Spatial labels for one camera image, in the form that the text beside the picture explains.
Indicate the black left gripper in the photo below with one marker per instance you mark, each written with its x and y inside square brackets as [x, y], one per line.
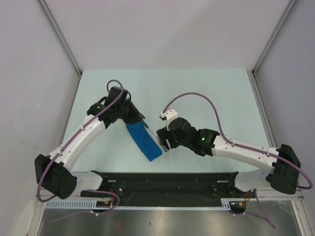
[135, 116]

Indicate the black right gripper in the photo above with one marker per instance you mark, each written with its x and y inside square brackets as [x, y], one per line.
[163, 134]

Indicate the blue cloth napkin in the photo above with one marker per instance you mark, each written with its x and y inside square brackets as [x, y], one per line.
[144, 141]

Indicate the gold spoon green handle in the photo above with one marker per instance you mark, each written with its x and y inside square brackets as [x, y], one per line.
[148, 128]

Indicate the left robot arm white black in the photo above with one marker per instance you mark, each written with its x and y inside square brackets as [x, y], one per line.
[53, 172]

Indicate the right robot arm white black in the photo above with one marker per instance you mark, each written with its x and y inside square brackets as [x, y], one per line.
[276, 167]

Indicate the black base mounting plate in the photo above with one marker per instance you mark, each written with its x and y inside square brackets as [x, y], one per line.
[169, 189]

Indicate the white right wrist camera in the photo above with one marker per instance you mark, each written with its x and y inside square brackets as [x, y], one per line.
[168, 116]

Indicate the right aluminium corner post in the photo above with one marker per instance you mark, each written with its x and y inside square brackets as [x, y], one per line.
[274, 35]

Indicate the aluminium corner post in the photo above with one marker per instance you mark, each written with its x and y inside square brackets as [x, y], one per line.
[274, 35]
[49, 16]

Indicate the white slotted cable duct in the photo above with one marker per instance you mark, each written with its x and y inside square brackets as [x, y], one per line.
[103, 205]

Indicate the aluminium front frame rail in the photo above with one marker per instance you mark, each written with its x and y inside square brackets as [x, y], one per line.
[273, 195]

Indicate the left aluminium corner post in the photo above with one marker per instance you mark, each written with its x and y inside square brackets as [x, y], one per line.
[49, 16]

